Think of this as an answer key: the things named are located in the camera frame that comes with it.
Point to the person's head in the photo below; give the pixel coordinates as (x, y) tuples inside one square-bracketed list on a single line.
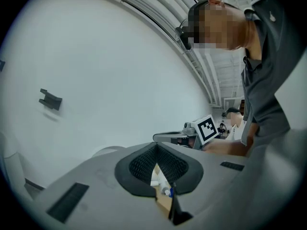
[(223, 25)]

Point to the person's right forearm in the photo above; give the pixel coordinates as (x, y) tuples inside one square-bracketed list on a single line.
[(225, 148)]

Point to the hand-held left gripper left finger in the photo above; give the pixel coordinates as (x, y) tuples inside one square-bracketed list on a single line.
[(100, 195)]

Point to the black wall bracket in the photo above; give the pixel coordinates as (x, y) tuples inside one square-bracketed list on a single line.
[(51, 99)]

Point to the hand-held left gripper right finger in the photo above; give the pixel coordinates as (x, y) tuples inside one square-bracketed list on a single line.
[(211, 176)]

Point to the brown cardboard box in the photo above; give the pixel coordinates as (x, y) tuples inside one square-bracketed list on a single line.
[(163, 203)]

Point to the person's grey polo shirt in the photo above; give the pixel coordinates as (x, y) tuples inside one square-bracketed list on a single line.
[(266, 75)]

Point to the black head-worn camera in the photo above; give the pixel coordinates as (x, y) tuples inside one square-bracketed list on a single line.
[(183, 36)]

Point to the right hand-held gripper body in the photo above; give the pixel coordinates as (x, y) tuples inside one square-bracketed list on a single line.
[(206, 129)]

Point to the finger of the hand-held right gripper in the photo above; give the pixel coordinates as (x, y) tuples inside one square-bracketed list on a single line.
[(168, 136)]

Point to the white plastic bottle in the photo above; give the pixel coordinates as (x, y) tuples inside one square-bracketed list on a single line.
[(166, 190)]

